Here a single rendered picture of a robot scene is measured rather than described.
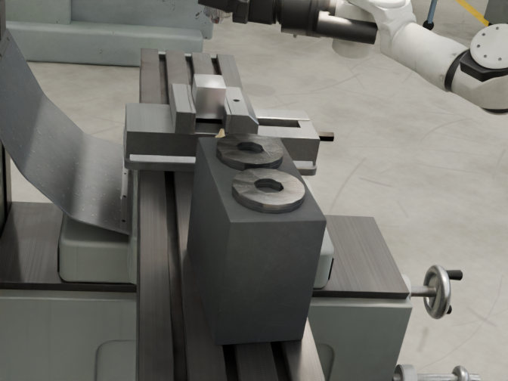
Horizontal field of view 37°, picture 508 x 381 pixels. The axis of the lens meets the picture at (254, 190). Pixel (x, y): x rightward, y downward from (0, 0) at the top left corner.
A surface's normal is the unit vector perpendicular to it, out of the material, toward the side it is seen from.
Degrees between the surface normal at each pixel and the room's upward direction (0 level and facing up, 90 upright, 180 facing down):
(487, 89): 121
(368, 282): 0
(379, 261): 0
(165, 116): 0
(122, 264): 90
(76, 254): 90
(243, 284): 90
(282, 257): 90
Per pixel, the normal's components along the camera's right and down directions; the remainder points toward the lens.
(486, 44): -0.29, -0.46
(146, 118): 0.13, -0.86
